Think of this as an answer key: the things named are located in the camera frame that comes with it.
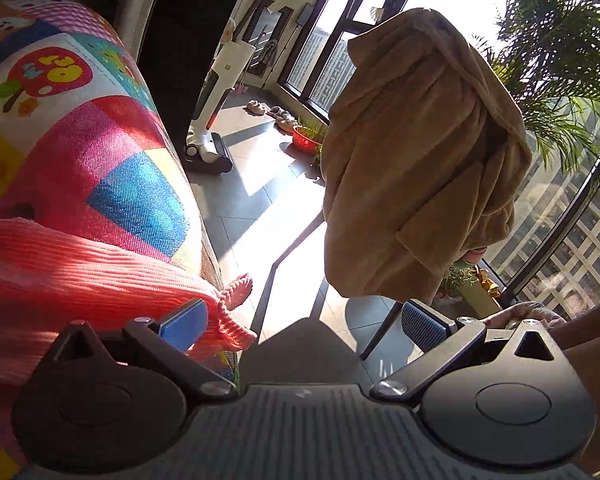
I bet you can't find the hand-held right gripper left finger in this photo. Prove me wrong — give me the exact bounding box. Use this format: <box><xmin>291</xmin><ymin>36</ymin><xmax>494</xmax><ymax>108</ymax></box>
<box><xmin>55</xmin><ymin>299</ymin><xmax>237</xmax><ymax>402</ymax></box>

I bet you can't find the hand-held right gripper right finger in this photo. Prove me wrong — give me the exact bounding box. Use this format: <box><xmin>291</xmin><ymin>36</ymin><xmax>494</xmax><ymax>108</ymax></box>
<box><xmin>370</xmin><ymin>299</ymin><xmax>567</xmax><ymax>402</ymax></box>

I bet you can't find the pink knitted sweater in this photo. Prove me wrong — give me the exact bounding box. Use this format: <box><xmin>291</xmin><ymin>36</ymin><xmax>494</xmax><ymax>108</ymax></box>
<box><xmin>0</xmin><ymin>217</ymin><xmax>258</xmax><ymax>461</ymax></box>

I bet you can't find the yellow planter box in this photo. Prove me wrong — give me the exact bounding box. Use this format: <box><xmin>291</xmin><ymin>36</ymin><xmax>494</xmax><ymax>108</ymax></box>
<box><xmin>454</xmin><ymin>266</ymin><xmax>505</xmax><ymax>319</ymax></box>

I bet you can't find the small green potted plant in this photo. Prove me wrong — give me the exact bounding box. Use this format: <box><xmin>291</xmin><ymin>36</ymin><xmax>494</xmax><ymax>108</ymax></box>
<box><xmin>441</xmin><ymin>262</ymin><xmax>482</xmax><ymax>297</ymax></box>

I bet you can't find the beige fuzzy object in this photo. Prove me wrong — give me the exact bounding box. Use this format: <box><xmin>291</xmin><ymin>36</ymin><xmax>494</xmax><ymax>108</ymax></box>
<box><xmin>480</xmin><ymin>301</ymin><xmax>567</xmax><ymax>332</ymax></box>

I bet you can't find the tan brown hanging towel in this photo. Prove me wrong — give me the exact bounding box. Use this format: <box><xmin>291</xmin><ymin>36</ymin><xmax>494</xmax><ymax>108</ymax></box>
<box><xmin>321</xmin><ymin>7</ymin><xmax>533</xmax><ymax>303</ymax></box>

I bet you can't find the colourful printed blanket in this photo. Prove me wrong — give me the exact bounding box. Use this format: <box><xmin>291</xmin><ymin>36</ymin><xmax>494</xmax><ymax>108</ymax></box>
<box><xmin>0</xmin><ymin>0</ymin><xmax>238</xmax><ymax>480</ymax></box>

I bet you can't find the red plastic basin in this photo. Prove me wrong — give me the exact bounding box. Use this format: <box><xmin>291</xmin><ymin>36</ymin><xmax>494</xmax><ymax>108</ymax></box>
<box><xmin>292</xmin><ymin>125</ymin><xmax>326</xmax><ymax>154</ymax></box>

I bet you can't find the white upright vacuum cleaner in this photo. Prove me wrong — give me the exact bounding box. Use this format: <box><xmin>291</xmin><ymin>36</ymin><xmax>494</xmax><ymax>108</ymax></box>
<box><xmin>184</xmin><ymin>0</ymin><xmax>306</xmax><ymax>176</ymax></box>

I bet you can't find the green grass plant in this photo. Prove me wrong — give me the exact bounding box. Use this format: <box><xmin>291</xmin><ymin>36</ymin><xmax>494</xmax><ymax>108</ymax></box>
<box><xmin>300</xmin><ymin>116</ymin><xmax>329</xmax><ymax>142</ymax></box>

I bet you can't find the white tote bag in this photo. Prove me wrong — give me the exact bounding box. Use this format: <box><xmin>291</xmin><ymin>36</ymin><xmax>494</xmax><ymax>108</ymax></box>
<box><xmin>214</xmin><ymin>41</ymin><xmax>257</xmax><ymax>92</ymax></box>

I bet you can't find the tall palm plant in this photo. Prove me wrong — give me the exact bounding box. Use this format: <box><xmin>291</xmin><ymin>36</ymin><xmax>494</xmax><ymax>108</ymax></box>
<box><xmin>472</xmin><ymin>0</ymin><xmax>600</xmax><ymax>173</ymax></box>

